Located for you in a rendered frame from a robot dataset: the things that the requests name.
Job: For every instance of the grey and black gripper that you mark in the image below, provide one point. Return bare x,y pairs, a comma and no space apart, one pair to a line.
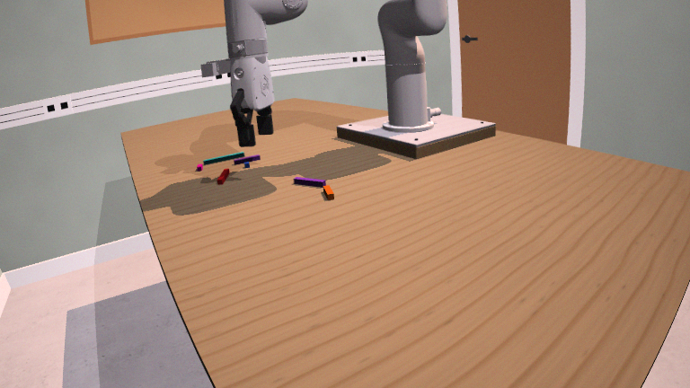
251,85

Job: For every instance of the orange rod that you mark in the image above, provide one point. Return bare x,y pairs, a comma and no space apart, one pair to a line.
328,192

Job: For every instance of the red rod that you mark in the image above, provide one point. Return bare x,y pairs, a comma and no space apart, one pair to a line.
221,179

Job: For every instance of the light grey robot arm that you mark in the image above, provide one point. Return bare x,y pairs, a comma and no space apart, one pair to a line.
398,20

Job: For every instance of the purple rod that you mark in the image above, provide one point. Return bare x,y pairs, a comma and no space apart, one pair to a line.
247,159
309,182

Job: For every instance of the turquoise rod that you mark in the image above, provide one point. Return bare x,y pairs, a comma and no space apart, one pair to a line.
223,158

